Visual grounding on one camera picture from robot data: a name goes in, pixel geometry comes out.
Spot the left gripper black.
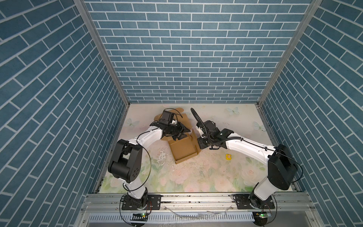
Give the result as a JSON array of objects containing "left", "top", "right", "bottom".
[{"left": 166, "top": 121, "right": 191, "bottom": 140}]

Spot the brown cardboard paper box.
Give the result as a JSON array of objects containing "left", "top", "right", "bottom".
[{"left": 161, "top": 113, "right": 201, "bottom": 164}]

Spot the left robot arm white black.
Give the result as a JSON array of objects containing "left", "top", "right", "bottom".
[{"left": 108, "top": 108, "right": 190, "bottom": 210}]

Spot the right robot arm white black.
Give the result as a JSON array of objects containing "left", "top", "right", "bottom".
[{"left": 196, "top": 121, "right": 298, "bottom": 209}]

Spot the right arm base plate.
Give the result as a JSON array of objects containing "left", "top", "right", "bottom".
[{"left": 231, "top": 193, "right": 275, "bottom": 210}]

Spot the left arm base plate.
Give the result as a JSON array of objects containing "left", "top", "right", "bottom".
[{"left": 121, "top": 194, "right": 162, "bottom": 211}]

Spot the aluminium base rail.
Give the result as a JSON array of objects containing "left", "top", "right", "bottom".
[{"left": 75, "top": 192, "right": 323, "bottom": 227}]

